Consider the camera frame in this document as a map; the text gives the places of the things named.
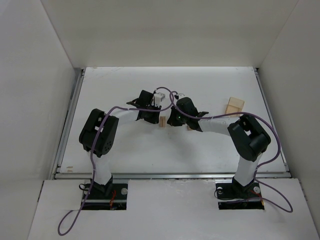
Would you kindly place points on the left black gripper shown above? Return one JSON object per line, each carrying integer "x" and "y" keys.
{"x": 152, "y": 117}

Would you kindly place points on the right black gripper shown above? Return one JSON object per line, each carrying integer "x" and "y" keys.
{"x": 173, "y": 120}

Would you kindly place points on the long light wood block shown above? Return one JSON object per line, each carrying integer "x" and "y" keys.
{"x": 161, "y": 121}

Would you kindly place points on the wooden box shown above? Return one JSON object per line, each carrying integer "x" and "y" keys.
{"x": 234, "y": 105}

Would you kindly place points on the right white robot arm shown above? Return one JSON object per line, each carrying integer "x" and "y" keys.
{"x": 248, "y": 136}

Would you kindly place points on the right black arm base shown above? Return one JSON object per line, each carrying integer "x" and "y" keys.
{"x": 233, "y": 196}

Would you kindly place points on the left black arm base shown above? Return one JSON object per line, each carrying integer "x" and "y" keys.
{"x": 109, "y": 197}

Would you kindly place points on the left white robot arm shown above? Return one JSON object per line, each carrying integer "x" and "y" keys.
{"x": 98, "y": 134}

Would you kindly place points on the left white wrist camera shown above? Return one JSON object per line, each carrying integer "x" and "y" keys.
{"x": 158, "y": 97}

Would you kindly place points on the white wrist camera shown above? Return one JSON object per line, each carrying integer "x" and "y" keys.
{"x": 179, "y": 96}
{"x": 158, "y": 97}

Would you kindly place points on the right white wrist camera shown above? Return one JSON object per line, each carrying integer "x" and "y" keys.
{"x": 179, "y": 96}

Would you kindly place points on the left aluminium side rail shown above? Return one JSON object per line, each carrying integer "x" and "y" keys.
{"x": 76, "y": 88}

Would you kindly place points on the aluminium table edge rail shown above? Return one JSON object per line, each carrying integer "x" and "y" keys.
{"x": 256, "y": 71}

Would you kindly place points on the front aluminium rail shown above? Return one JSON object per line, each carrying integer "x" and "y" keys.
{"x": 145, "y": 176}

